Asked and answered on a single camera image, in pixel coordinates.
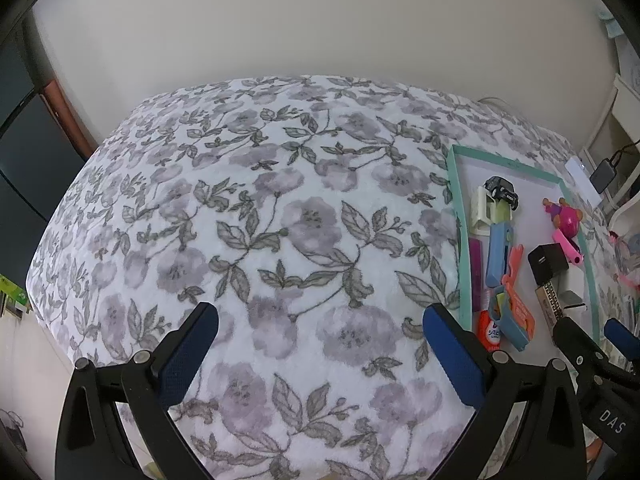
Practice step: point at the small orange blue case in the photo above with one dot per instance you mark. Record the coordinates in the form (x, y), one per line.
(520, 315)

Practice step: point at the red and white bottle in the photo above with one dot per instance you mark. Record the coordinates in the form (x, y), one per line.
(489, 332)

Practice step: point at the grey power bank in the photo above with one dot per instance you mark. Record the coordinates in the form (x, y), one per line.
(602, 174)

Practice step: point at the purple lip balm tube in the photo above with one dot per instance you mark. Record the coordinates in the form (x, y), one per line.
(477, 270)

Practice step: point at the black charger block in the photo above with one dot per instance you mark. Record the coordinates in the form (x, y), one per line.
(547, 262)

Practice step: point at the teal-rimmed white box tray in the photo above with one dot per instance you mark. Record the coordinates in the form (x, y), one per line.
(530, 180)

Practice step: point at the cream hair claw clip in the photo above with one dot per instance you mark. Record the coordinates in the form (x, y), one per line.
(480, 210)

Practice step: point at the pink ball toy figure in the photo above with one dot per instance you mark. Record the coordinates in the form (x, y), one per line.
(567, 220)

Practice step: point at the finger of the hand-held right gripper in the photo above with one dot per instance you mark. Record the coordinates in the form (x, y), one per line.
(620, 336)
(575, 345)

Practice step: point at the green boxes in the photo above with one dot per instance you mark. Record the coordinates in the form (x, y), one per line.
(12, 292)

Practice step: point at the white power adapter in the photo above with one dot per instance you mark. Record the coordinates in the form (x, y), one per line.
(574, 299)

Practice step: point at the black toy car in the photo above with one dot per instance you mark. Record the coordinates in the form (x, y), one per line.
(502, 190)

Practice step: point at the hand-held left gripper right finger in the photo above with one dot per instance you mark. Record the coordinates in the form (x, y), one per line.
(455, 360)

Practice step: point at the gold patterned lighter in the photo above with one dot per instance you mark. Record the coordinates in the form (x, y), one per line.
(549, 305)

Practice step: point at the grey floral blanket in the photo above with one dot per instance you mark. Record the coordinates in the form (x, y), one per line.
(250, 210)

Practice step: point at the dark cabinet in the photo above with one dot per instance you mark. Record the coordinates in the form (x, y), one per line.
(25, 160)

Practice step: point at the white power bank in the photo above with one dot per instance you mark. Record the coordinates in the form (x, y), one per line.
(577, 167)

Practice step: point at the pink wrist watch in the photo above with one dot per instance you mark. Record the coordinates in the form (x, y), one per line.
(567, 246)

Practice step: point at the clear bag with pink items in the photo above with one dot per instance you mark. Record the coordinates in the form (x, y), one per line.
(625, 260)

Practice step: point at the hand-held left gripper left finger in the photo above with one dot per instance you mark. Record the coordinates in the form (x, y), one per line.
(185, 350)

